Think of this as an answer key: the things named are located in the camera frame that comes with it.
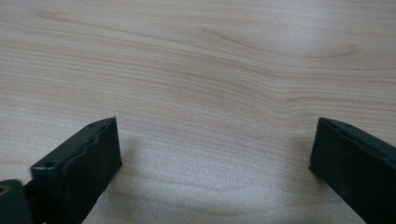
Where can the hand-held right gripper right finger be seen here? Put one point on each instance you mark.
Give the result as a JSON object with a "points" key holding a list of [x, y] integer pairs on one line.
{"points": [[355, 165]]}

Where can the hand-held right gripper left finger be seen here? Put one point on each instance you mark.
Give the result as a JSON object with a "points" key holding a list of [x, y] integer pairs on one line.
{"points": [[81, 170]]}

